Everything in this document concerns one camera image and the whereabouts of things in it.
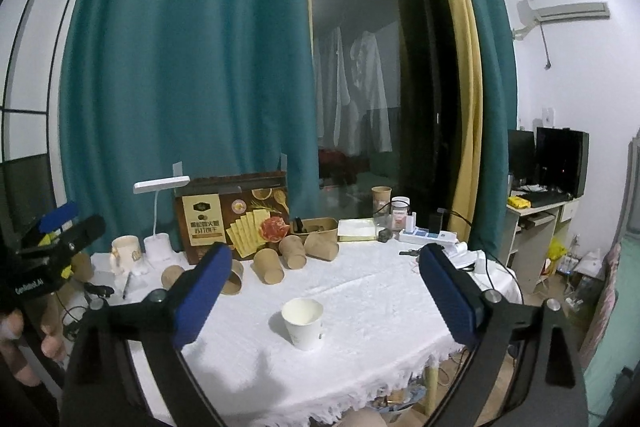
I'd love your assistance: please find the white air conditioner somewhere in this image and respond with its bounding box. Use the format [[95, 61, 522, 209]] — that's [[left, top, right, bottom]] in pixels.
[[512, 1, 612, 42]]

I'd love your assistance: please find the brown cracker box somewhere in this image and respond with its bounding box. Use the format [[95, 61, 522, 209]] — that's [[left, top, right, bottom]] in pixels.
[[173, 171, 292, 265]]

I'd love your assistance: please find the person's left hand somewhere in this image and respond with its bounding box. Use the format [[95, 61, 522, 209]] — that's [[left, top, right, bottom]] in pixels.
[[0, 279, 70, 385]]

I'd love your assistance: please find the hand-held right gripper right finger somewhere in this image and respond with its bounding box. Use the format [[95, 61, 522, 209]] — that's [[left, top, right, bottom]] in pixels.
[[418, 243, 589, 427]]

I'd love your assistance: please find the black keyboard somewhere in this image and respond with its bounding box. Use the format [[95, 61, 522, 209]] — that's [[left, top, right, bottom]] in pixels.
[[520, 191, 572, 204]]

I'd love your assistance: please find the large black monitor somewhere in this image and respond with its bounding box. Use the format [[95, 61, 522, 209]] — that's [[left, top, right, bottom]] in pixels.
[[534, 126, 591, 198]]

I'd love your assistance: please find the yellow plastic bag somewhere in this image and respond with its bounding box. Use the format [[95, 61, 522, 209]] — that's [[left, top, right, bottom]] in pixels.
[[547, 239, 570, 275]]

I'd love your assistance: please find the narrow teal curtain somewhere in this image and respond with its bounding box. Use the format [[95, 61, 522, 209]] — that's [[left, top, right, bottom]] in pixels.
[[460, 0, 519, 260]]

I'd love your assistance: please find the black cable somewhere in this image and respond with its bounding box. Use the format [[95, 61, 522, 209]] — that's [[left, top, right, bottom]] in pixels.
[[60, 282, 117, 340]]

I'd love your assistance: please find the black framed sliding door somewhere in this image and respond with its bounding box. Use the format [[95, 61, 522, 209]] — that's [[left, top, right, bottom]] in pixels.
[[0, 0, 97, 233]]

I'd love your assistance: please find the white printed mug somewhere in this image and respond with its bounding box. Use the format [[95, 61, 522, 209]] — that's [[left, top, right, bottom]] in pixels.
[[110, 235, 142, 275]]

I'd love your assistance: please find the patterned cloth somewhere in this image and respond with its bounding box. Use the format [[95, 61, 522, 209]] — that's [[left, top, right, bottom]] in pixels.
[[580, 234, 640, 427]]

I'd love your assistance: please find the white tablecloth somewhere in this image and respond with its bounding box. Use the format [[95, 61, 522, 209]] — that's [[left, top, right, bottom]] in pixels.
[[62, 232, 523, 425]]

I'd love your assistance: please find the white paper cup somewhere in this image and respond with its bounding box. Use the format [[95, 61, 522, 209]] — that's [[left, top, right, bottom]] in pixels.
[[281, 298, 328, 351]]

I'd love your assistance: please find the brown paper tray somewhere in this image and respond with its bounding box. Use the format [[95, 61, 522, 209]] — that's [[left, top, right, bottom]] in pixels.
[[290, 217, 339, 236]]

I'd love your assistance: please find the white desk lamp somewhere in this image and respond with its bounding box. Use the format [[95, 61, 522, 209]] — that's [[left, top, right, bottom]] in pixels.
[[133, 176, 192, 264]]

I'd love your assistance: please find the white computer desk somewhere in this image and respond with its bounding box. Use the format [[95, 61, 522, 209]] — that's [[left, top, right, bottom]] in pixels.
[[492, 192, 583, 295]]

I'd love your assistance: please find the wide teal curtain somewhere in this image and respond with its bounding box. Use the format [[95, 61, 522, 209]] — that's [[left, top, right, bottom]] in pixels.
[[59, 0, 321, 258]]

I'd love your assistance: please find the small black monitor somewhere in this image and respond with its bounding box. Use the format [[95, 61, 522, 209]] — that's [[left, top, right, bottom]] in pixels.
[[507, 129, 537, 188]]

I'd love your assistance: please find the wooden table leg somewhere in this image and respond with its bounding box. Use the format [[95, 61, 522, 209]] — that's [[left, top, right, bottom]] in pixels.
[[424, 363, 441, 415]]

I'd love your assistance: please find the white lidded jar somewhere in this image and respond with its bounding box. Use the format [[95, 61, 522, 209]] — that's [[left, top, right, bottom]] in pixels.
[[390, 196, 412, 233]]

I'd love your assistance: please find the white power strip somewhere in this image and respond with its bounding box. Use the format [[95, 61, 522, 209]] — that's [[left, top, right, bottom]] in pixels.
[[398, 228, 458, 245]]

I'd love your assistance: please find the white hanging garment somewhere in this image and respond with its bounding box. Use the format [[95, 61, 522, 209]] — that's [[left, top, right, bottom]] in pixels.
[[316, 26, 358, 155], [349, 29, 393, 155]]

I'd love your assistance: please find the wide brown paper cup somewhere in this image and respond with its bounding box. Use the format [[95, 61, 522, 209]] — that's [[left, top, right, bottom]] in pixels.
[[304, 231, 341, 262]]

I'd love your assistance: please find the yellow curtain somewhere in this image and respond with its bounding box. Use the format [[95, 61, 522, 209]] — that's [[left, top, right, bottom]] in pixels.
[[419, 0, 484, 235]]

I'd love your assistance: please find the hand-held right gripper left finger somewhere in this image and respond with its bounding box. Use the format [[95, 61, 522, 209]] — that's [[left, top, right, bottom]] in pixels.
[[59, 242, 233, 427]]

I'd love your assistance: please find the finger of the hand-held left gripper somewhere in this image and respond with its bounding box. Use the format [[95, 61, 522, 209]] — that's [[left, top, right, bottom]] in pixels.
[[22, 214, 107, 260], [27, 201, 81, 240]]

